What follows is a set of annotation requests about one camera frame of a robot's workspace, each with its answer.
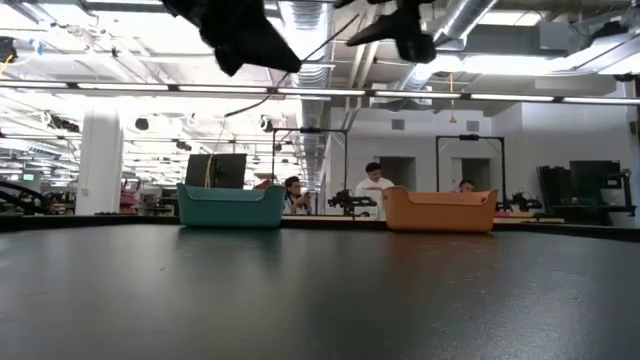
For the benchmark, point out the black table border frame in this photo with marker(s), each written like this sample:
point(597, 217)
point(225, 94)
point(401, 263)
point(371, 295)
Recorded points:
point(50, 222)

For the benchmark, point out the long ceiling light bar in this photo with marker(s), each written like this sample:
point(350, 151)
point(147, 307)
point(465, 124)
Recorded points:
point(125, 86)

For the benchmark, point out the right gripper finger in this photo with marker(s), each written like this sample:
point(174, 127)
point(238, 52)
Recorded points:
point(417, 49)
point(385, 31)

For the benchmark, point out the white square pillar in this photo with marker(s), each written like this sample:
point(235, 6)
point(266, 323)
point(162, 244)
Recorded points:
point(100, 165)

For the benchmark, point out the teal plastic bin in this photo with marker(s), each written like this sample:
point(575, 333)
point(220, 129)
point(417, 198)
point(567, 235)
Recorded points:
point(230, 210)

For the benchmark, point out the green exit sign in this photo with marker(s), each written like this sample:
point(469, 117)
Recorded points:
point(28, 177)

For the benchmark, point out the orange plastic bin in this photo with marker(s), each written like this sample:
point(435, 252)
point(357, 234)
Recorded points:
point(440, 215)

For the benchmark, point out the background black robot arm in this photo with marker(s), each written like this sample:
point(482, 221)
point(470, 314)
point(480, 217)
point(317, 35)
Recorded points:
point(522, 202)
point(350, 201)

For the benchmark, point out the red storage rack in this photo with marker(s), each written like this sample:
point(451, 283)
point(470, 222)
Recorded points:
point(129, 200)

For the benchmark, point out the person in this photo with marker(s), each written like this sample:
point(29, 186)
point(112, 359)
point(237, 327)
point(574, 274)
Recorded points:
point(466, 186)
point(372, 187)
point(295, 200)

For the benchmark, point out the silver ventilation duct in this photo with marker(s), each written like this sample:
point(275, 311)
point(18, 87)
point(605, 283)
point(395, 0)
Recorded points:
point(462, 20)
point(315, 80)

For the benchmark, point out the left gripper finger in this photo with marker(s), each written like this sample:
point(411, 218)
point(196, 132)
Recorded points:
point(231, 60)
point(270, 52)

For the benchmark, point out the black monitor on stand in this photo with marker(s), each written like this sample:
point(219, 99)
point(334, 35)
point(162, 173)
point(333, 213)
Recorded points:
point(227, 172)

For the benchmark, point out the black desk monitor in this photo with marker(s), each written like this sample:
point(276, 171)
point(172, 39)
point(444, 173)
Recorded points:
point(552, 185)
point(595, 175)

